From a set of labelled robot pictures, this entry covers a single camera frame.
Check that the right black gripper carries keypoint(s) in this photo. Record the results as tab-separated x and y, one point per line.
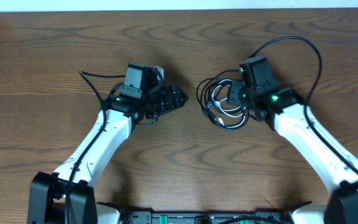
232	98

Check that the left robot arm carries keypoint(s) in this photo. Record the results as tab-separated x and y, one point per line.
67	194

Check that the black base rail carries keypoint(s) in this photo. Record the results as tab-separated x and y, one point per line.
136	215

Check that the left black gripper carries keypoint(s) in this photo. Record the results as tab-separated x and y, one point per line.
168	104

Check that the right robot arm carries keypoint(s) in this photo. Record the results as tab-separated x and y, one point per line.
287	113

